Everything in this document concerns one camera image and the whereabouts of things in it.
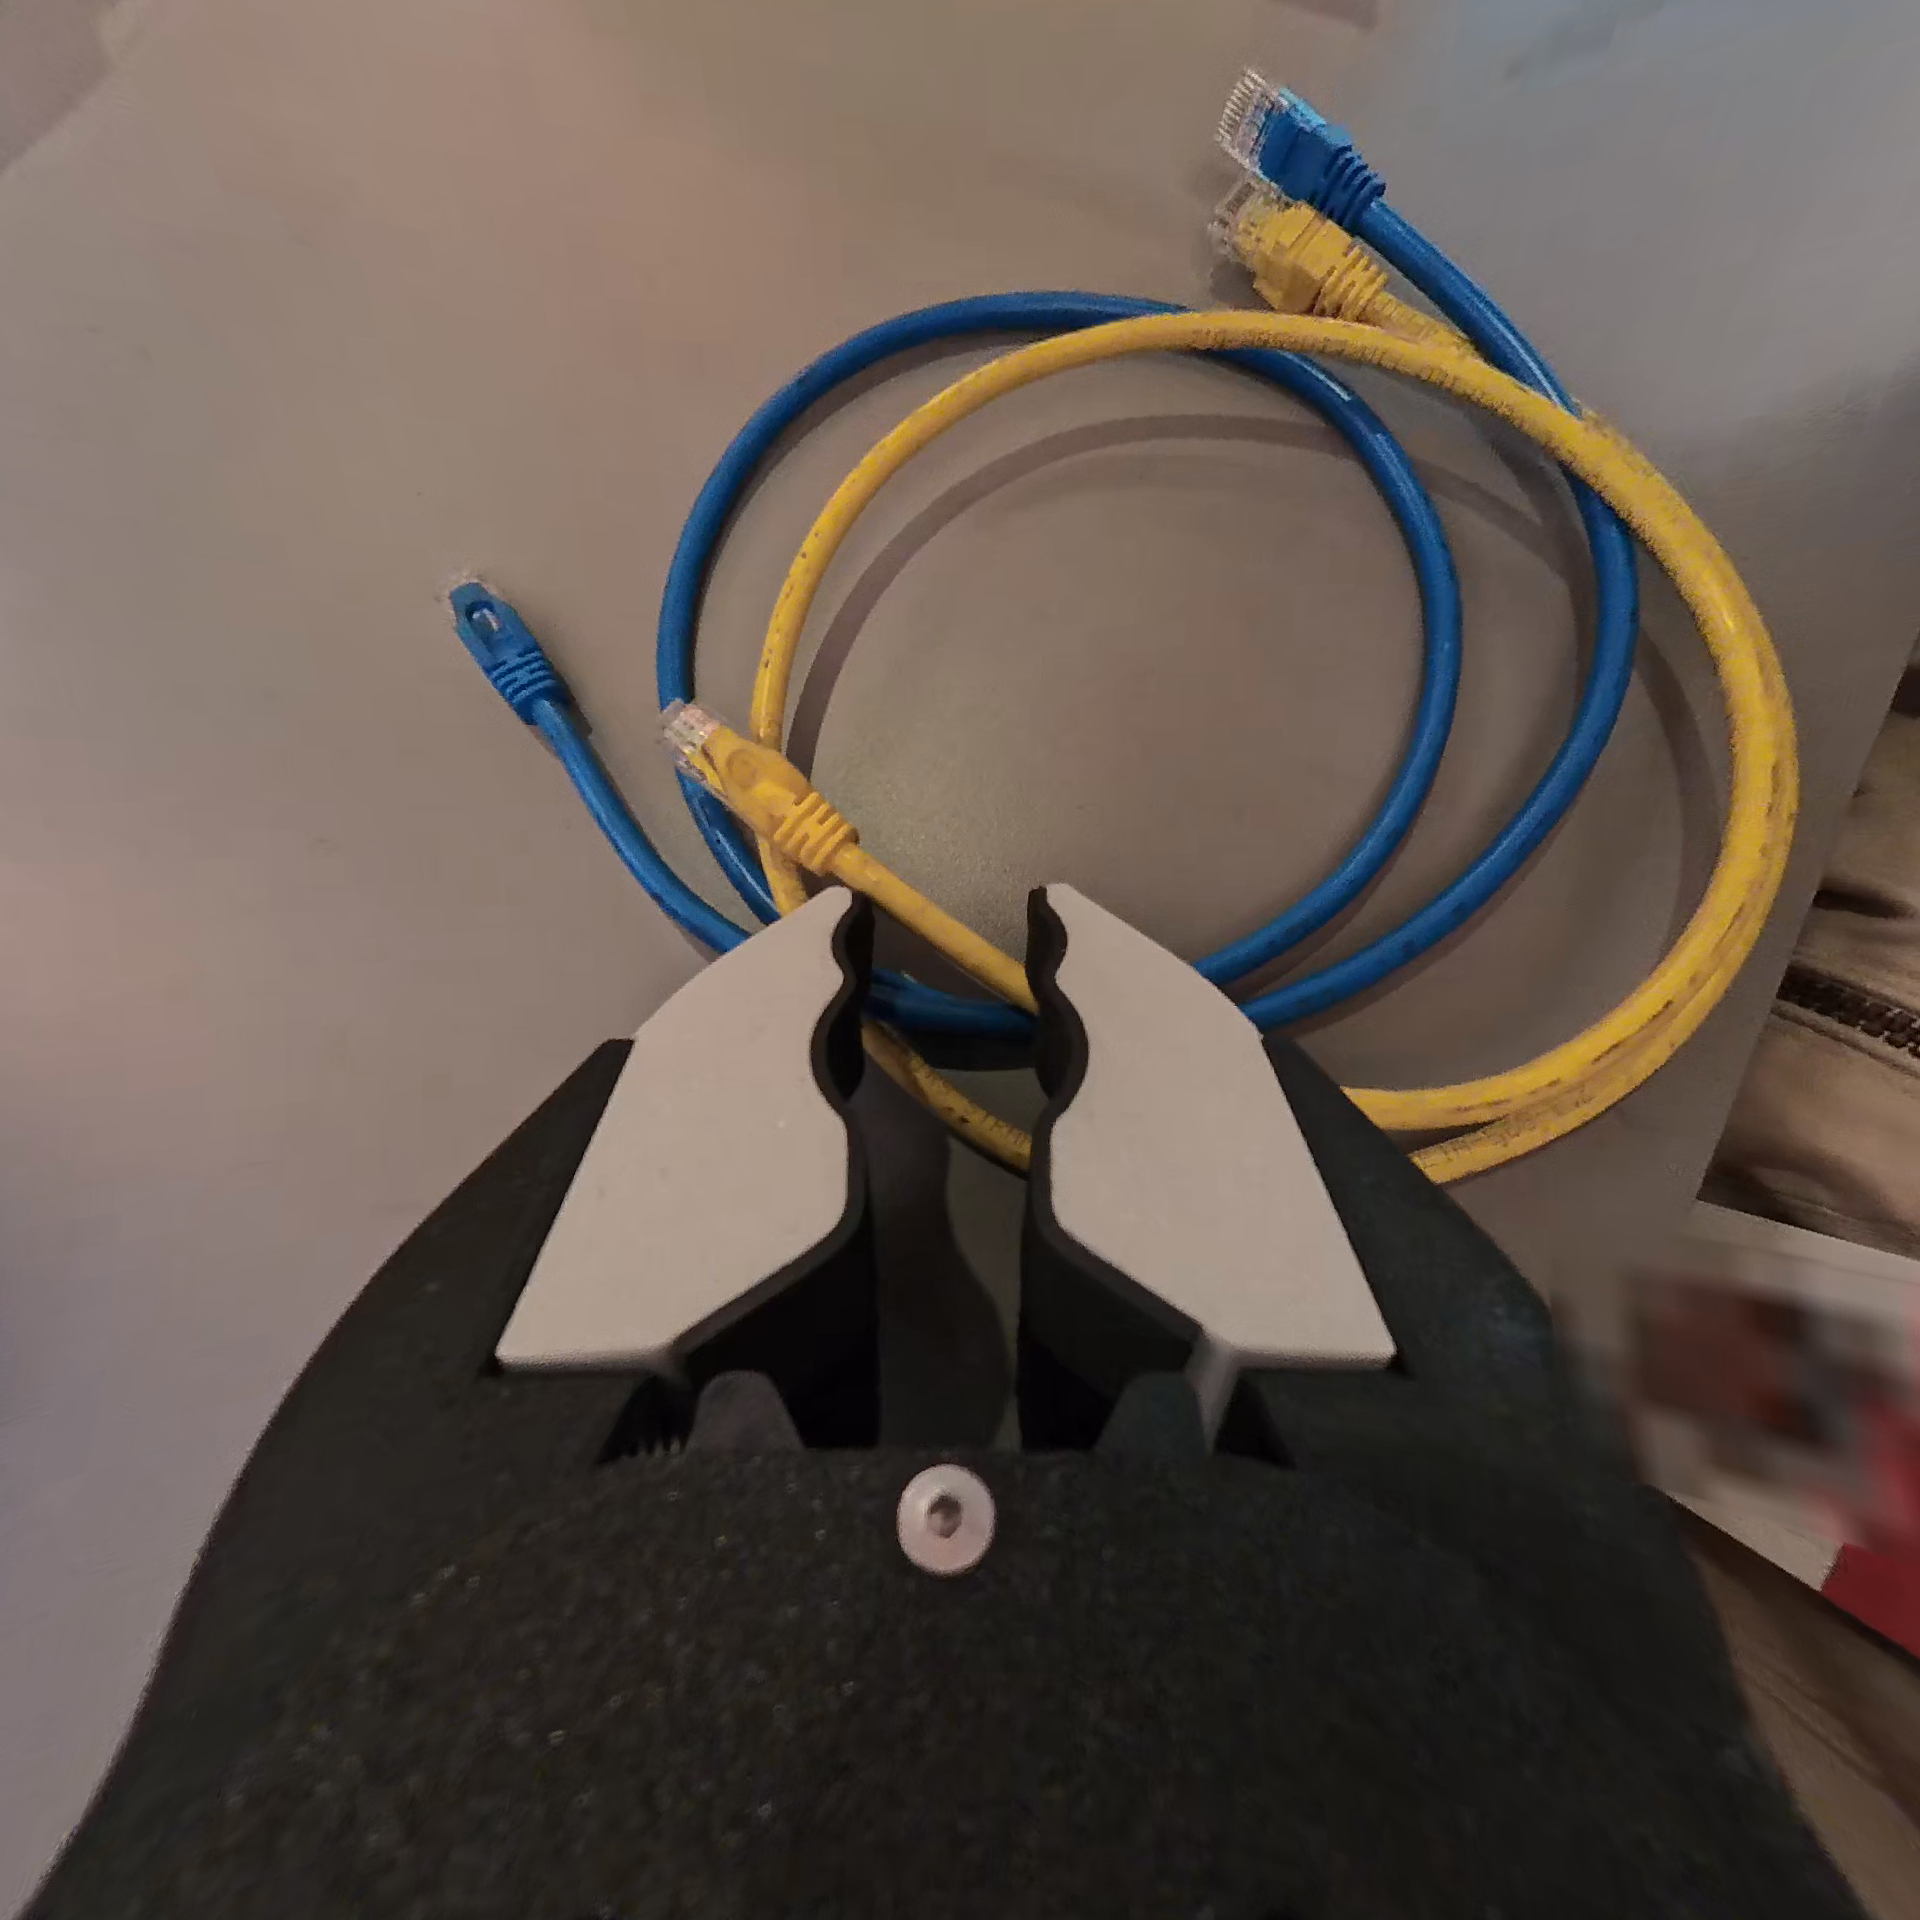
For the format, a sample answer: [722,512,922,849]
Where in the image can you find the red and white book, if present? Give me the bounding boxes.
[1681,1200,1920,1658]

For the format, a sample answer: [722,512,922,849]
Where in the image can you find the beige zippered bag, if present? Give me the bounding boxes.
[1711,733,1920,1262]

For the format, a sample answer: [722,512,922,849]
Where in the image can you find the yellow ethernet cable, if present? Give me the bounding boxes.
[661,187,1802,1181]

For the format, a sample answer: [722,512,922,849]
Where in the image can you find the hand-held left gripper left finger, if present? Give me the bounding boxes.
[493,885,879,1374]

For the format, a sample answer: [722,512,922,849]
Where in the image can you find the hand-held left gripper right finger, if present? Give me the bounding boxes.
[1024,882,1400,1440]

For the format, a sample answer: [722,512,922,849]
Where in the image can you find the blue ethernet cable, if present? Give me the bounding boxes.
[445,65,1640,1039]

